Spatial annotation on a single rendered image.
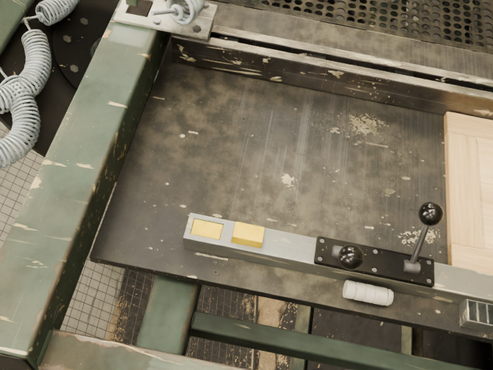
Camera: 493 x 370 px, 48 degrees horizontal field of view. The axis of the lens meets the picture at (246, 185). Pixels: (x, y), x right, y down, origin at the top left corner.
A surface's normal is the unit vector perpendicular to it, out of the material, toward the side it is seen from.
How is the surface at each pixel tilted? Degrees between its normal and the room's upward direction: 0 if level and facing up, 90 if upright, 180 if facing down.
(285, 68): 90
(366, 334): 0
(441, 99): 90
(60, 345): 58
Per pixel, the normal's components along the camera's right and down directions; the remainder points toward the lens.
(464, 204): 0.09, -0.54
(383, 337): -0.78, -0.45
